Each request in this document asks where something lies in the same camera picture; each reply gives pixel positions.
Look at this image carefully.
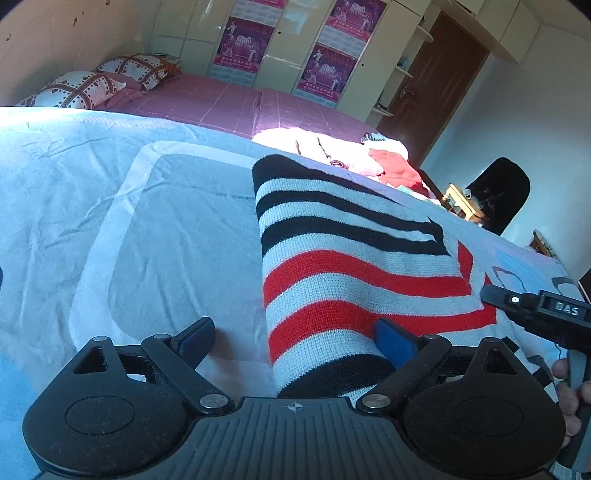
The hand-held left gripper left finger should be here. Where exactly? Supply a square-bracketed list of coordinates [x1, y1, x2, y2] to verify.
[73, 316, 237, 415]

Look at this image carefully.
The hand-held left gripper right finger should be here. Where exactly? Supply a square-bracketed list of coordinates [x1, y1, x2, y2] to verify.
[355, 318, 514, 415]

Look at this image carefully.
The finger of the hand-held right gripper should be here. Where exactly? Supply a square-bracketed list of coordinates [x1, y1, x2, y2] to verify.
[480, 283, 543, 326]

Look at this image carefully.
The striped knit sweater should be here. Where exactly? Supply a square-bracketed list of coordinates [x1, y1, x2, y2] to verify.
[252, 154, 555, 400]

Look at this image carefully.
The pile of clothes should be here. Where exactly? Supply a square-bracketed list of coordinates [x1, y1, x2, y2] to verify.
[252, 128, 410, 177]

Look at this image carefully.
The person's right hand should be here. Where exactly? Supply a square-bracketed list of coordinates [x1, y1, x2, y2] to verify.
[551, 359, 584, 435]

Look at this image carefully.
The black chair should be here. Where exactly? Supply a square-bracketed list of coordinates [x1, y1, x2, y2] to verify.
[465, 157, 531, 237]

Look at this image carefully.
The small wooden table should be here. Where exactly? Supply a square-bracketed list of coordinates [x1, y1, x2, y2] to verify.
[442, 183, 486, 227]

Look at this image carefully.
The light blue blanket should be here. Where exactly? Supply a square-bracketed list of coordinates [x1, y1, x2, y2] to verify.
[0, 106, 591, 480]

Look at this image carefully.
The red garment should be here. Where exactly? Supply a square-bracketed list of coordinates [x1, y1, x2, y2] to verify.
[368, 148, 431, 198]

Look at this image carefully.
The brown wooden door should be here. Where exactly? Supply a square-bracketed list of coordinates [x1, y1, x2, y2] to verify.
[376, 11, 491, 168]

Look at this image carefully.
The pink bed sheet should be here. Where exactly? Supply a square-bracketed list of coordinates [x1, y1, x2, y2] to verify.
[95, 74, 376, 144]

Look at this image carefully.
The heart print pillow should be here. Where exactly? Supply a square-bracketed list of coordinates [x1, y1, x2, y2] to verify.
[15, 70, 126, 110]
[96, 54, 175, 91]

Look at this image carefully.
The cream wardrobe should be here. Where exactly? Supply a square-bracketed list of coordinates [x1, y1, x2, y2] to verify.
[151, 0, 542, 118]

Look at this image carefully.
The purple wall poster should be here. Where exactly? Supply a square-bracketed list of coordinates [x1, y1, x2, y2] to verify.
[325, 0, 387, 47]
[213, 17, 276, 77]
[296, 42, 359, 98]
[230, 0, 288, 20]

